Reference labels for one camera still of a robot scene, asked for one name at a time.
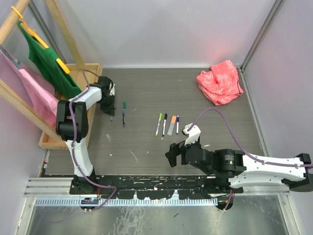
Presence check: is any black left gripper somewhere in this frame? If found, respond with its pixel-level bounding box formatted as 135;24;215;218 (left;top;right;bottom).
99;94;115;116

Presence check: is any grey highlighter with orange tip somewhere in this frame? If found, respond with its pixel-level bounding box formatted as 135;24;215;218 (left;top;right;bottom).
167;122;175;136

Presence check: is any white marker with blue end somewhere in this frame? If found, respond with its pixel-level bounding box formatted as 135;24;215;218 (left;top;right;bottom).
176;121;179;135

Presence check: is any white pen with black end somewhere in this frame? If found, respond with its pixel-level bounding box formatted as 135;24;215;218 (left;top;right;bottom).
162;119;166;137

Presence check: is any white pen with lime end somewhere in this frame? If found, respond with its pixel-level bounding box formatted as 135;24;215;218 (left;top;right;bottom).
155;118;161;136

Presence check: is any orange highlighter cap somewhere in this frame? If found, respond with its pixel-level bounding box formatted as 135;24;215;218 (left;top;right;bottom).
171;116;177;124

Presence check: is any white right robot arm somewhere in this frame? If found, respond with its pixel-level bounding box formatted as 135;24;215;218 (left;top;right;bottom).
165;141;313;193

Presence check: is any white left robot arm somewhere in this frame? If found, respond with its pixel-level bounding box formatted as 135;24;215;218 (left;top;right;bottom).
56;76;115;177

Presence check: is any dark blue pen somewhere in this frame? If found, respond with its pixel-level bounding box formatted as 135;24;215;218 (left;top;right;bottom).
122;108;125;127

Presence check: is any wooden rack base tray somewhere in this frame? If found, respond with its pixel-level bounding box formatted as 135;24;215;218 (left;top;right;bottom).
38;63;103;150

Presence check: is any green cloth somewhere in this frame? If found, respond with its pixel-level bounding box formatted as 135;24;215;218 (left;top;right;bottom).
17;20;91;103

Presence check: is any pink cloth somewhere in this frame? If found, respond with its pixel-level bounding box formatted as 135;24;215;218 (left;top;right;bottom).
0;51;58;127

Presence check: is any coral patterned cloth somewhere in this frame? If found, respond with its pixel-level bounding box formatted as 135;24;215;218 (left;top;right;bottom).
196;60;244;106

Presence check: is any blue-grey clothes hanger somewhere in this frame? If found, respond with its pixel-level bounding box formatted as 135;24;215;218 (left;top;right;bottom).
0;45;22;70

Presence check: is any yellow clothes hanger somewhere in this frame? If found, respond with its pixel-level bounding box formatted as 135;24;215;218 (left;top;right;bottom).
11;6;70;74

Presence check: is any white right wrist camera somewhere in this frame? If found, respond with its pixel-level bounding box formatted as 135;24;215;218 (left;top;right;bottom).
182;123;201;146

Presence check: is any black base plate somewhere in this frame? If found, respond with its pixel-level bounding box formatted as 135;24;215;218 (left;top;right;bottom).
69;175;242;200

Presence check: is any grey slotted cable duct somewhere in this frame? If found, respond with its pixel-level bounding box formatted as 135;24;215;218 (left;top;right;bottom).
34;197;218;207

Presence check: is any wooden rack frame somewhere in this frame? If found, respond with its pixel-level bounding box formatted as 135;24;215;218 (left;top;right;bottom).
0;0;82;141

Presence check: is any aluminium frame post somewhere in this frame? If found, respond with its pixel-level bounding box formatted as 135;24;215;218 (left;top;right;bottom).
239;0;286;71

